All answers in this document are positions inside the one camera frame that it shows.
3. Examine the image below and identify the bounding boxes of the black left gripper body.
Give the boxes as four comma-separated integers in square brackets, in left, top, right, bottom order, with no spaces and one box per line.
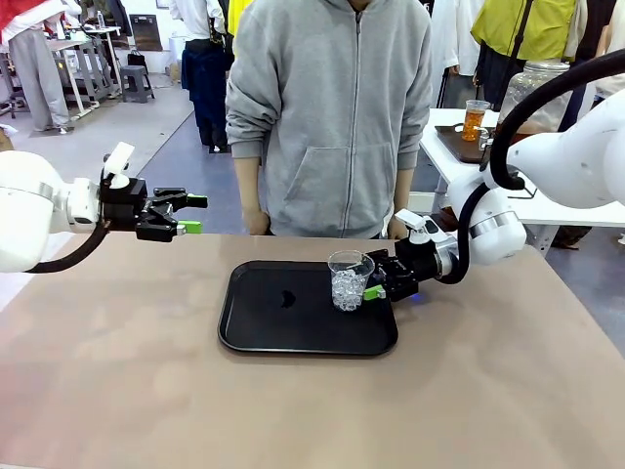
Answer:
[100,176,153,231]

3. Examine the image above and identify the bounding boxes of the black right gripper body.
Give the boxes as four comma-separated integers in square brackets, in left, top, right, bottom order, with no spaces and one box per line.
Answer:
[383,238,439,302]

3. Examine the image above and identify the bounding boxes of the clear plastic cup with ice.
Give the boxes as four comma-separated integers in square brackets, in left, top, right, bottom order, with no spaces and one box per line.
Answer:
[327,249,376,313]

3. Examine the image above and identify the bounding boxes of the person's left forearm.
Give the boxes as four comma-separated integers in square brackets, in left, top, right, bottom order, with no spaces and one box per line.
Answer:
[392,168,420,220]

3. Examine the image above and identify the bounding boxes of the person's right forearm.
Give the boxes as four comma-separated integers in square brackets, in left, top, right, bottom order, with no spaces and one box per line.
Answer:
[233,154,265,214]

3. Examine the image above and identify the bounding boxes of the plastic cup of tea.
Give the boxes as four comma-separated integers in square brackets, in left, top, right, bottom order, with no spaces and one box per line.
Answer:
[463,99,491,143]

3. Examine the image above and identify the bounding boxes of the person's left hand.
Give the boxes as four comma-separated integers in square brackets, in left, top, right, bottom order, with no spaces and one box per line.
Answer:
[388,214,414,240]

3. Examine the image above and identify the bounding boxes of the person's right hand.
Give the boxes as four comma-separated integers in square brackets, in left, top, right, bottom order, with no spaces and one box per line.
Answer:
[242,208,271,236]

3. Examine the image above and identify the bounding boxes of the black plastic serving tray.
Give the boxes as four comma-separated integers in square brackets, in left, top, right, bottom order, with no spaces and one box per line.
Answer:
[217,259,399,360]

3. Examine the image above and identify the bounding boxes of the bystander in navy skirt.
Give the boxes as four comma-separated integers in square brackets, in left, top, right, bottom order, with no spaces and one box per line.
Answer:
[169,0,230,153]

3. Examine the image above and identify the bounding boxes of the brown tray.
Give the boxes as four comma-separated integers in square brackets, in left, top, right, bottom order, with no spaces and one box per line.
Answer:
[434,124,499,165]

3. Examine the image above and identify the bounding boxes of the grey step stool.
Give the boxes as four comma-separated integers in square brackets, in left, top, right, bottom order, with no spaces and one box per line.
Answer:
[119,64,156,104]

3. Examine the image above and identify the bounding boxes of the white side table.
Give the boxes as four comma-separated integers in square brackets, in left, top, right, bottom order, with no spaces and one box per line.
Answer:
[419,107,625,229]

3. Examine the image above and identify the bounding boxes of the bystander in grey trousers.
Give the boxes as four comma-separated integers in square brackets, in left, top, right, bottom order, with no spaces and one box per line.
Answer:
[0,0,74,134]

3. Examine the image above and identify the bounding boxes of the background work desk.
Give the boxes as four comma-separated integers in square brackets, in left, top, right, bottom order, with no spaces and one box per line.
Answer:
[46,26,123,123]

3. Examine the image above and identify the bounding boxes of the dark sign board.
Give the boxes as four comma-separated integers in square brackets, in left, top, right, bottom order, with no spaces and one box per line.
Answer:
[129,14,165,54]

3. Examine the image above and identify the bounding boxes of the person in grey hoodie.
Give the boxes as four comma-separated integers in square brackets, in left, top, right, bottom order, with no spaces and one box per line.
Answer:
[225,0,434,240]

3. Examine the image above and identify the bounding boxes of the yellow garment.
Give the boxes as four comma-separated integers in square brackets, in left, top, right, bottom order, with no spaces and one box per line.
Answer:
[227,0,246,39]

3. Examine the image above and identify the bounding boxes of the glass tea dispenser jar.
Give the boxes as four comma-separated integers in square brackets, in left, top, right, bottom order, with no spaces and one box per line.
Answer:
[497,61,575,138]

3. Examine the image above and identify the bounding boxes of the bystander in white coat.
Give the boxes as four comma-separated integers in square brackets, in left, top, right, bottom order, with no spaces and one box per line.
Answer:
[429,0,487,108]

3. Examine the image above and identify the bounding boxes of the bystander in yellow jacket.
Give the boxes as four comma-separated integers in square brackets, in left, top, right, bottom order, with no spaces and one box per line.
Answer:
[471,0,587,113]

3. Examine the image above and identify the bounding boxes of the bystander in cream top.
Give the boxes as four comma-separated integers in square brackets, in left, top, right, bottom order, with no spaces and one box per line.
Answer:
[585,0,625,104]

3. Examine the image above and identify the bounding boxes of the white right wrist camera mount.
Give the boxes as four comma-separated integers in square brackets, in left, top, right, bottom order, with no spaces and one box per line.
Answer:
[394,208,444,245]

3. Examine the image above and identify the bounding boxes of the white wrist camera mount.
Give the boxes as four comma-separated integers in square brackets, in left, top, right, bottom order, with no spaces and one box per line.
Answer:
[394,208,444,245]
[104,141,136,190]

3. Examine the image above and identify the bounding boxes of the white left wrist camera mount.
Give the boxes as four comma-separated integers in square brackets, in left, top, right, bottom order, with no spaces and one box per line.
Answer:
[104,141,136,190]

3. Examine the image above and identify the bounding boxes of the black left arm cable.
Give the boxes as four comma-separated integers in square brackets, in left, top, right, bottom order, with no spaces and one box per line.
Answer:
[23,219,111,274]

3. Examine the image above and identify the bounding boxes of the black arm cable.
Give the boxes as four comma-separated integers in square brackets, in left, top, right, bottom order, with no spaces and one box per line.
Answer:
[437,48,625,287]
[23,219,111,274]

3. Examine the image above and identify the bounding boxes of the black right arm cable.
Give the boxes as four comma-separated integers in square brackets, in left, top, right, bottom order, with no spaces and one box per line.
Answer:
[437,48,625,287]

